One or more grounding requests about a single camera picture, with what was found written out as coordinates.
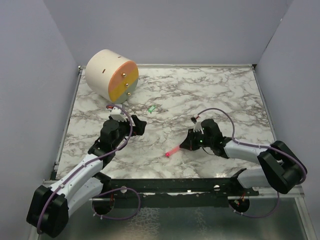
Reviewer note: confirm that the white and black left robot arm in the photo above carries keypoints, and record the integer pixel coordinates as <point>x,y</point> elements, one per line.
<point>51,206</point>

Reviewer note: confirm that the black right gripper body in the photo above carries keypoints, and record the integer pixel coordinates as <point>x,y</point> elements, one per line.
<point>200,140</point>

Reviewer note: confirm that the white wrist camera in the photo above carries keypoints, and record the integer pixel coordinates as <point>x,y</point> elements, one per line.
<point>197,124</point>
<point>117,114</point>

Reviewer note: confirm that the green key tag with key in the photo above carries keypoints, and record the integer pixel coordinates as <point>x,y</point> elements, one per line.
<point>150,109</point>

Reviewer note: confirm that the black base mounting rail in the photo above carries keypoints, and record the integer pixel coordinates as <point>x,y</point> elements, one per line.
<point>167,193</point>

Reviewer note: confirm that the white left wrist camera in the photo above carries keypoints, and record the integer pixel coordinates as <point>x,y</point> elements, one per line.
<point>117,114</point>

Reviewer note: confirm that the pink strap keyring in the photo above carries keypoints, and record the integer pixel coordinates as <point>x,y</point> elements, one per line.
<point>172,151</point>

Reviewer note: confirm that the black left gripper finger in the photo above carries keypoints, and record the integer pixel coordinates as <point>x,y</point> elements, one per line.
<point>135,119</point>
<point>139,127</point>

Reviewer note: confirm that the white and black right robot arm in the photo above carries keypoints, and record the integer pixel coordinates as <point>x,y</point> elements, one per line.
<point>279,166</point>

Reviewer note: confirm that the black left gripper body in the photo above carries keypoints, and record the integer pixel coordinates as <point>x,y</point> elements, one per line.
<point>125,130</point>

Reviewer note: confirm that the cream cylinder with coloured face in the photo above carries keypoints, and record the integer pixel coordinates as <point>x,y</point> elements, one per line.
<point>112,76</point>

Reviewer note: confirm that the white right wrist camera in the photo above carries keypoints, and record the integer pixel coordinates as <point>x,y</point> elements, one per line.
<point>197,124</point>

